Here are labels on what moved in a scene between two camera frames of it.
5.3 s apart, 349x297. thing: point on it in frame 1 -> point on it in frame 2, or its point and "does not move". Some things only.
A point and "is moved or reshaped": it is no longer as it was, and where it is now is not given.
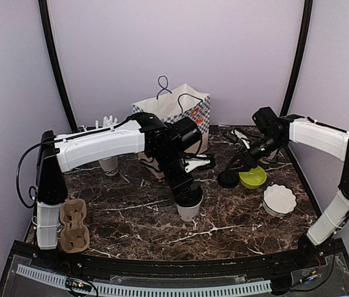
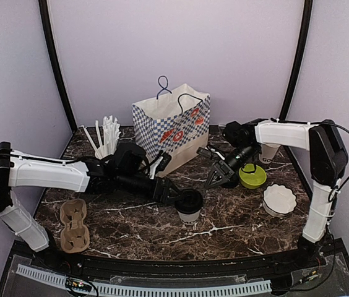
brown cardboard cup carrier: (75, 236) does not move
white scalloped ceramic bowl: (278, 201) does not move
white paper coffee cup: (187, 214) is moved or reshaped
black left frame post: (44, 16) does not move
